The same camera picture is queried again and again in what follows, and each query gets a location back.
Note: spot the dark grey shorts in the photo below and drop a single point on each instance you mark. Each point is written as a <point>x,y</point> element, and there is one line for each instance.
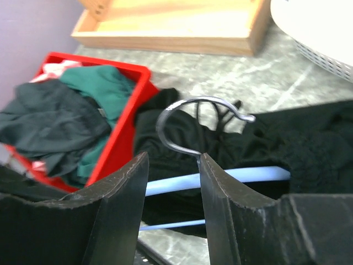
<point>51,123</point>

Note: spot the teal green garment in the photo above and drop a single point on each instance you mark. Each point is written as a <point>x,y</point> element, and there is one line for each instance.
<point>111,91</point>

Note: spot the blue hanger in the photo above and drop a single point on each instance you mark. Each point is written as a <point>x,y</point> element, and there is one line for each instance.
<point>192,181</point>

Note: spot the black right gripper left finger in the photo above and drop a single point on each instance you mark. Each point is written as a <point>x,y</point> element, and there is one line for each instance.
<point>98,224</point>

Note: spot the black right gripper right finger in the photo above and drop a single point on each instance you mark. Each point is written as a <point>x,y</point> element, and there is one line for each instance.
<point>246,227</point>

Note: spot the black shorts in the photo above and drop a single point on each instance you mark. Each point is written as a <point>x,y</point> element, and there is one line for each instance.
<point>313,143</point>

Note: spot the wooden hanger rack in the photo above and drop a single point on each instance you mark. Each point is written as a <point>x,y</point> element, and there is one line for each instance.
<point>201,27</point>

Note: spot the red plastic bin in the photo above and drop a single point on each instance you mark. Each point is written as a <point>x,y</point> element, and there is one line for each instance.
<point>119,147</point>

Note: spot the white laundry basket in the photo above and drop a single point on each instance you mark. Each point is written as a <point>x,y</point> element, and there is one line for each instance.
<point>322,31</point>

